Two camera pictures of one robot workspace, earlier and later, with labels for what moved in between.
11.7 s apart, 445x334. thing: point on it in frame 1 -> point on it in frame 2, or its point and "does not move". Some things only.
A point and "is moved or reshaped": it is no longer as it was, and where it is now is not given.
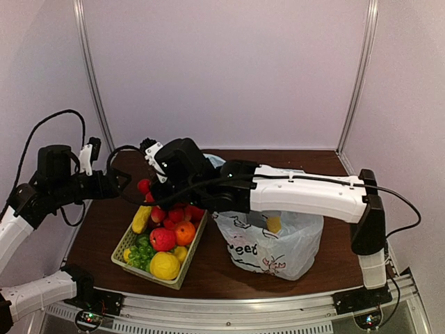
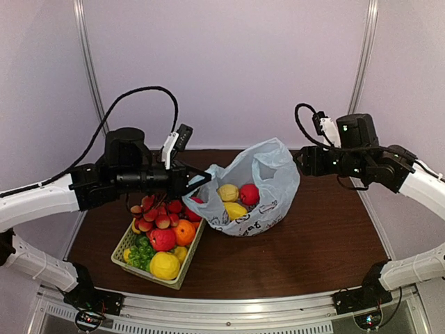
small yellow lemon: x=181 y=252 does not move
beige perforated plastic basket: x=176 y=283 does not move
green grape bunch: x=141 y=253 does not move
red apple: x=163 y=239 does not move
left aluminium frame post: x=88 y=69 does not move
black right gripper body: x=165 y=201 -> x=313 y=157
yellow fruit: x=274 y=224 is moved or reshaped
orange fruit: x=185 y=233 does not move
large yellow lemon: x=164 y=266 does not move
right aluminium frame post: x=361 y=78 does not move
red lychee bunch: x=170 y=216 -> x=153 y=213
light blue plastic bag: x=274 y=244 is moved or reshaped
